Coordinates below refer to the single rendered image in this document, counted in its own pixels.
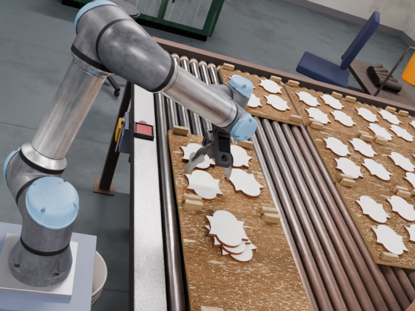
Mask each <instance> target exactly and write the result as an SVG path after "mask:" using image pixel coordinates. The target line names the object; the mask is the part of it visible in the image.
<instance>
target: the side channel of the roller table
mask: <svg viewBox="0 0 415 311"><path fill-rule="evenodd" d="M152 39H153V40H155V42H157V44H158V45H160V47H161V48H163V50H165V51H168V52H169V54H172V53H177V54H178V56H179V58H180V56H187V58H188V60H189V59H190V58H192V57H193V58H195V59H196V60H197V61H198V62H199V61H200V60H204V61H205V63H206V64H208V63H210V62H212V63H213V64H214V65H215V66H216V67H217V66H218V65H222V66H223V64H224V63H225V64H230V65H234V69H233V70H237V69H238V70H240V72H242V73H243V72H248V73H249V74H250V75H252V74H256V75H257V76H258V77H261V76H264V77H266V78H267V79H270V77H271V76H275V77H279V78H281V79H282V80H281V81H282V83H284V84H285V83H288V81H289V80H292V81H297V82H299V85H298V86H299V87H300V88H302V87H305V88H306V89H313V90H314V91H316V92H318V91H321V92H322V93H324V94H325V93H329V94H330V95H331V94H332V92H336V93H338V94H342V97H344V98H346V96H350V97H355V98H356V101H359V102H360V103H362V104H363V103H366V104H367V105H369V106H370V105H374V106H375V107H376V108H377V107H381V108H382V109H385V108H386V107H387V106H388V107H392V108H395V109H396V111H395V112H397V113H398V112H399V111H400V110H403V111H406V112H408V113H409V114H408V115H410V116H415V107H412V106H408V105H405V104H401V103H398V102H394V101H389V100H387V99H382V98H380V97H375V96H371V95H368V94H364V93H360V92H357V91H353V90H350V89H346V88H342V87H339V86H335V85H330V84H327V83H323V82H320V81H316V80H312V79H309V78H305V77H301V76H298V75H294V74H290V73H287V72H283V71H280V70H275V69H272V68H268V67H264V66H261V65H257V64H252V63H250V62H245V61H243V60H238V59H234V58H231V57H227V56H223V55H220V54H216V53H213V52H209V51H205V50H202V49H198V48H193V47H191V46H186V45H184V44H179V43H175V42H172V41H168V40H165V39H161V38H157V37H153V36H152Z"/></svg>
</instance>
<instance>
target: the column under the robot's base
mask: <svg viewBox="0 0 415 311"><path fill-rule="evenodd" d="M21 230H22V225H17V224H12V223H4V222H0V255H1V251H2V247H3V244H4V241H5V238H6V234H7V233H12V234H21ZM70 241H72V242H77V243H78V250H77V260H76V266H75V276H74V281H73V291H72V298H71V299H66V298H59V297H48V296H36V295H30V294H19V293H12V292H1V291H0V311H91V298H92V290H93V277H94V263H95V255H96V241H97V236H93V235H88V234H80V233H72V237H71V240H70Z"/></svg>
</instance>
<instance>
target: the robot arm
mask: <svg viewBox="0 0 415 311"><path fill-rule="evenodd" d="M75 32H76V34H77V36H76V38H75V40H74V42H73V44H72V46H71V48H70V51H71V53H72V56H73V60H72V62H71V64H70V66H69V68H68V70H67V72H66V74H65V76H64V78H63V80H62V82H61V84H60V86H59V88H58V90H57V92H56V94H55V96H54V98H53V100H52V102H51V104H50V106H49V108H48V110H47V112H46V114H45V116H44V118H43V120H42V122H41V124H40V126H39V128H38V130H37V132H36V134H35V136H34V138H33V140H32V141H30V142H26V143H24V144H23V145H22V147H20V148H18V150H17V151H13V152H12V153H11V154H10V155H9V156H8V157H7V159H6V161H5V163H4V178H5V181H6V185H7V186H8V188H9V189H10V191H11V193H12V195H13V198H14V200H15V202H16V204H17V207H18V208H19V211H20V213H21V215H22V220H23V223H22V230H21V235H20V238H19V240H18V241H17V243H16V244H15V246H14V247H13V249H12V250H11V253H10V256H9V270H10V272H11V273H12V275H13V276H14V277H15V278H16V279H17V280H19V281H20V282H22V283H24V284H27V285H29V286H36V287H47V286H52V285H55V284H57V283H60V282H61V281H63V280H64V279H65V278H66V277H67V276H68V275H69V273H70V271H71V268H72V263H73V257H72V251H71V248H70V240H71V237H72V232H73V226H74V223H75V219H76V217H77V214H78V203H79V198H78V193H77V191H76V189H75V188H74V187H73V186H72V185H71V184H70V183H69V182H68V181H66V182H64V180H63V179H62V178H61V175H62V173H63V172H64V170H65V168H66V166H67V161H66V159H65V155H66V153H67V151H68V149H69V147H70V145H71V143H72V141H73V139H74V137H75V136H76V134H77V132H78V130H79V128H80V126H81V125H82V123H83V121H84V119H85V117H86V115H87V113H88V111H89V109H90V107H91V106H92V104H93V102H94V100H95V98H96V96H97V95H98V93H99V90H100V89H101V87H102V85H103V83H104V81H105V79H106V77H108V76H110V75H115V74H116V75H118V76H120V77H122V78H124V79H126V80H127V81H129V82H131V83H133V84H135V85H137V86H139V87H141V88H143V89H145V90H147V91H148V92H150V93H158V92H159V93H161V94H163V95H164V96H166V97H168V98H169V99H171V100H173V101H175V102H177V103H178V104H180V105H182V106H184V107H185V108H187V109H189V110H190V111H192V112H194V113H196V114H198V115H199V116H201V117H202V118H205V119H206V120H208V121H210V122H211V123H213V124H214V126H215V127H214V129H212V130H211V131H210V130H206V133H205V135H204V138H203V141H202V145H203V146H202V147H201V148H199V149H198V150H197V152H192V153H191V154H190V157H189V162H188V164H187V165H186V167H185V171H184V172H185V173H187V172H190V171H191V169H193V168H195V167H196V166H197V165H198V164H200V163H203V162H204V161H205V159H204V156H205V155H207V156H208V157H209V159H212V158H213V159H215V166H216V167H224V168H225V169H224V170H225V173H226V174H225V176H226V179H227V180H229V178H230V176H231V174H232V168H233V155H232V153H231V146H230V136H231V137H234V138H235V139H236V140H237V141H245V140H247V139H249V138H250V137H251V136H252V135H253V133H254V132H255V131H256V127H257V123H256V121H255V119H254V118H253V117H252V116H251V114H249V113H247V111H245V109H246V106H247V104H248V101H249V99H250V98H251V94H252V92H253V88H254V86H253V84H252V82H250V81H249V80H248V79H246V78H243V77H240V76H234V77H231V79H230V81H229V82H228V84H227V85H210V84H207V83H204V82H202V81H201V80H199V79H198V78H196V77H195V76H193V75H192V74H191V73H189V72H187V71H186V70H185V69H183V68H181V67H180V66H179V65H177V64H176V63H175V59H174V57H173V56H172V55H170V54H169V53H168V52H166V51H165V50H163V48H161V47H160V45H158V44H157V42H155V40H153V39H152V37H151V36H150V35H149V34H148V33H147V32H146V31H145V29H144V28H143V27H141V26H140V25H139V24H138V23H136V22H135V21H134V20H133V19H132V18H131V17H130V16H129V15H128V14H127V13H126V12H125V10H124V9H122V8H121V7H120V6H117V5H116V4H114V3H113V2H110V1H106V0H97V1H93V2H90V3H88V4H86V5H85V6H83V7H82V8H81V9H80V11H79V12H78V14H77V16H76V18H75ZM209 132H210V133H209Z"/></svg>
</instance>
